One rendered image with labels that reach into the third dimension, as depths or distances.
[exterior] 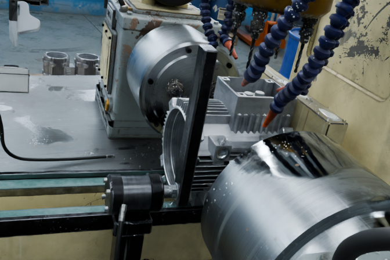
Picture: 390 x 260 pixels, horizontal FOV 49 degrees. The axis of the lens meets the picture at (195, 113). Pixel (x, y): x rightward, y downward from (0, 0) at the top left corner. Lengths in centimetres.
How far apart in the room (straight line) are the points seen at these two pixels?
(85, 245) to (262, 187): 38
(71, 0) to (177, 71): 551
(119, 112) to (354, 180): 83
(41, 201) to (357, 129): 60
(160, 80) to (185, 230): 34
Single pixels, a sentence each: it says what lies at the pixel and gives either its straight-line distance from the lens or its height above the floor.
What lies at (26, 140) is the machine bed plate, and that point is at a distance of 124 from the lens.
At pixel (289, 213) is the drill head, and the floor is 113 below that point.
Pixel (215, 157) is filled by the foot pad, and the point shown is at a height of 105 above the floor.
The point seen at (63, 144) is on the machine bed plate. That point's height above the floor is 80.
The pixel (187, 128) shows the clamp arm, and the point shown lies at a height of 113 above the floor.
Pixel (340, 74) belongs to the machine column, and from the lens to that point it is 91.
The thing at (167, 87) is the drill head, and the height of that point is 106.
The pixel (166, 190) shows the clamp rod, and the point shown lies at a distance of 67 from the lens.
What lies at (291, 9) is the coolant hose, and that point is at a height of 132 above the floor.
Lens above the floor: 139
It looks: 23 degrees down
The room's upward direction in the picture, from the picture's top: 11 degrees clockwise
